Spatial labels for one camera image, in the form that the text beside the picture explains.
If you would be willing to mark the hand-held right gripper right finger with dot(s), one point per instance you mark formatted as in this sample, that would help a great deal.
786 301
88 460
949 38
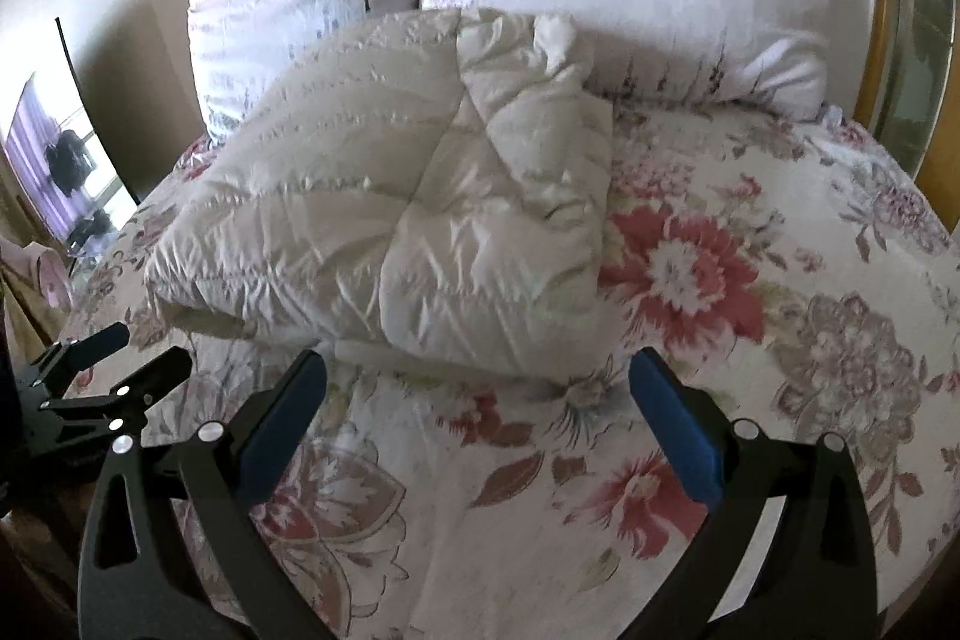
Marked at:
675 422

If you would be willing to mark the floral bed sheet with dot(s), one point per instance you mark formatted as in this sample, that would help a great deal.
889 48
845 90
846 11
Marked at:
787 347

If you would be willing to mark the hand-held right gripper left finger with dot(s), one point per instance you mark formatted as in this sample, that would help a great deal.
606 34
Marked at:
281 430

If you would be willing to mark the pink cloth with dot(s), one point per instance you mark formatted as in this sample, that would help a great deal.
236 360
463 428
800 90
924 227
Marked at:
30 272

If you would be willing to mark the framed glass panel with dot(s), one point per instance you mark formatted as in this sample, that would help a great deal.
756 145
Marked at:
926 10

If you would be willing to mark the yellow wooden headboard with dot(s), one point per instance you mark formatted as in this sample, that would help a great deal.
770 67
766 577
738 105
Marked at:
862 48

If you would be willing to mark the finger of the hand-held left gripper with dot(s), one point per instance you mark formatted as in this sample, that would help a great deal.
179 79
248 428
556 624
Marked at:
161 374
105 340

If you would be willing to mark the flat screen television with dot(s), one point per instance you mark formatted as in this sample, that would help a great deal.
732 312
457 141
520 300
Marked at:
60 160

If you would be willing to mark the cream quilted duvet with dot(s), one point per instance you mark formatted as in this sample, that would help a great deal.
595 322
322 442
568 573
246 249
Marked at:
375 197

